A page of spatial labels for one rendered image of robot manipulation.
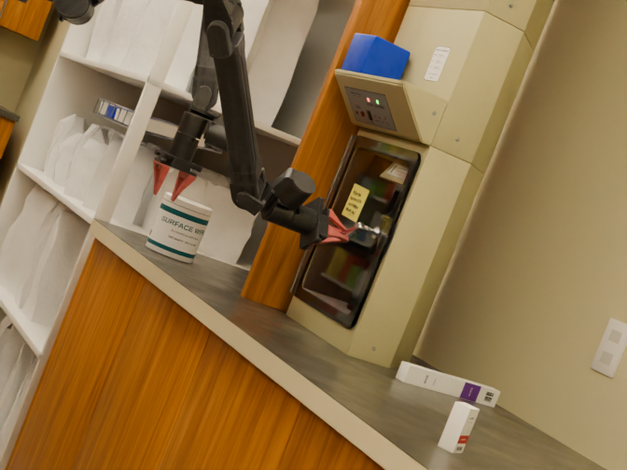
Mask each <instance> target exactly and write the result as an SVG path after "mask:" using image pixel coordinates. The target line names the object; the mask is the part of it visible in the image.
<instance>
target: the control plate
mask: <svg viewBox="0 0 627 470"><path fill-rule="evenodd" d="M344 88H345V90H346V93H347V96H348V99H349V102H350V105H351V107H352V110H353V113H354V116H355V121H358V122H362V123H366V124H369V125H372V126H376V127H380V128H384V129H388V130H390V131H397V129H396V126H395V123H394V120H393V118H392V115H391V112H390V109H389V106H388V103H387V101H386V98H385V95H384V94H380V93H376V92H371V91H366V90H359V89H354V88H349V87H345V86H344ZM367 98H369V102H368V100H367ZM376 100H378V101H379V104H377V103H376ZM356 110H357V112H358V114H357V113H356V112H355V111H356ZM367 110H369V111H370V113H371V116H372V119H373V121H372V120H369V116H368V113H367ZM361 111H363V112H364V114H365V116H364V117H362V116H361V114H360V112H361ZM374 114H375V115H376V117H373V116H374ZM380 116H381V117H382V119H379V117H380ZM385 117H386V118H387V120H384V118H385Z"/></svg>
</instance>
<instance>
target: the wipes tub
mask: <svg viewBox="0 0 627 470"><path fill-rule="evenodd" d="M172 194H173V193H169V192H165V195H164V197H163V200H162V202H161V205H160V208H159V210H158V213H157V216H156V218H155V221H154V223H153V226H152V229H151V230H150V233H149V235H148V238H147V241H146V247H147V248H149V249H150V250H152V251H154V252H156V253H159V254H161V255H163V256H168V257H170V258H172V259H175V260H178V261H181V262H185V263H189V264H190V263H192V261H193V259H194V257H195V255H196V253H197V250H198V248H199V245H200V243H201V240H202V236H203V234H204V232H205V230H206V227H207V225H208V222H209V219H210V217H211V214H212V212H213V210H212V209H210V208H208V207H206V206H203V205H201V204H199V203H197V202H195V201H192V200H188V199H186V198H183V197H180V196H178V197H177V198H176V199H175V201H171V197H172Z"/></svg>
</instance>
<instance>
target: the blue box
mask: <svg viewBox="0 0 627 470"><path fill-rule="evenodd" d="M350 45H351V46H350V47H349V50H348V52H347V55H346V57H345V60H344V62H343V65H342V67H341V69H342V70H346V71H352V72H357V73H362V74H367V75H372V76H381V77H387V78H392V79H396V80H400V79H401V76H402V74H403V71H404V69H405V66H406V64H407V61H408V59H409V57H410V55H411V53H410V52H409V51H407V50H406V49H404V48H401V47H399V46H397V45H395V44H393V43H390V42H388V41H386V40H384V39H382V38H380V37H379V36H377V35H364V34H355V36H354V38H353V41H352V43H351V44H350Z"/></svg>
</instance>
